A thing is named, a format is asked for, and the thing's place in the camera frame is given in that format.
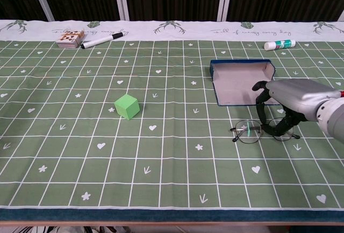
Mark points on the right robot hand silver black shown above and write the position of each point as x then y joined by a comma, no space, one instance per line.
298,96

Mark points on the blue glasses case grey lining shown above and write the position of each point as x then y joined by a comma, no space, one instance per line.
236,88

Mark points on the black-rimmed eyeglasses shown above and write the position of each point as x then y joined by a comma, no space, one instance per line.
247,133

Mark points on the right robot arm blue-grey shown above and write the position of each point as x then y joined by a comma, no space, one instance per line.
333,117

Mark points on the white green glue stick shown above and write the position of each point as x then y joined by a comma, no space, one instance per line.
279,45

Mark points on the green cube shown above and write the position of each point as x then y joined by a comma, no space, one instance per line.
126,106

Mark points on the dark blue felt underlay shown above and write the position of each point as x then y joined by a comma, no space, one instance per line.
161,214

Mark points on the white marker black cap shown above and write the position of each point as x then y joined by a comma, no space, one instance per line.
99,41

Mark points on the green grid tablecloth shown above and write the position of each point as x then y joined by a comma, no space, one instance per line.
80,136

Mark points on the deck of playing cards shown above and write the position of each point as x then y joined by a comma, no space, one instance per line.
70,41

